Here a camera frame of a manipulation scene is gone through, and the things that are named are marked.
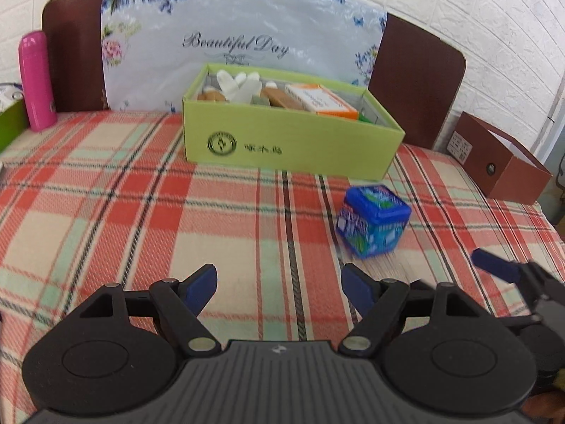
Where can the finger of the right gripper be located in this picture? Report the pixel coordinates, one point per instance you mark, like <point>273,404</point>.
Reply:
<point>496,264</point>

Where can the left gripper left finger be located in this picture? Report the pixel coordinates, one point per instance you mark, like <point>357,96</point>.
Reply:
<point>178,303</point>

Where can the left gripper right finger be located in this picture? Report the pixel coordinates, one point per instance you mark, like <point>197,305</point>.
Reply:
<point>379,303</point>

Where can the blue gum container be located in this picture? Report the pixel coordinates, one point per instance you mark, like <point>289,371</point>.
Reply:
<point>372,220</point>

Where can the orange white medicine box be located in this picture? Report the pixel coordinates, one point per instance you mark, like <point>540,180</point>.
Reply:
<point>321,101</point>

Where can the white glove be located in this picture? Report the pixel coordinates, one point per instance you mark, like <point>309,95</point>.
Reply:
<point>239,89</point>

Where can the olive green small box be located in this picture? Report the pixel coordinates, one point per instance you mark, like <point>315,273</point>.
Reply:
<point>260,101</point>

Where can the gold box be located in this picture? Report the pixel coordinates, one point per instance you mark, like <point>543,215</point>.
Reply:
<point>278,98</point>

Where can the brown cardboard box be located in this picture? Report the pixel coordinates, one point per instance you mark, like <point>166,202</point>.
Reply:
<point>499,165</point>

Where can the plaid bed sheet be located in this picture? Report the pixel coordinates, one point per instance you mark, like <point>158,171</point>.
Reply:
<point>110,197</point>

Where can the green cardboard storage box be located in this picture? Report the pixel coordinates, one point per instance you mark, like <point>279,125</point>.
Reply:
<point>278,139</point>

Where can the dark brown headboard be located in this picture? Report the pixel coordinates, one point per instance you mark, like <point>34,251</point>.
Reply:
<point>417,75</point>

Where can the green box at left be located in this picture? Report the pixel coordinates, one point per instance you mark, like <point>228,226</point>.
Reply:
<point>13,118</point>

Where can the floral packaged pillow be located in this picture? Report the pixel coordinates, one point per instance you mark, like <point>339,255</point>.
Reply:
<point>152,50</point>

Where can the pink thermos bottle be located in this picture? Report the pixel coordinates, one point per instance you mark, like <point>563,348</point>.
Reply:
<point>36,82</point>

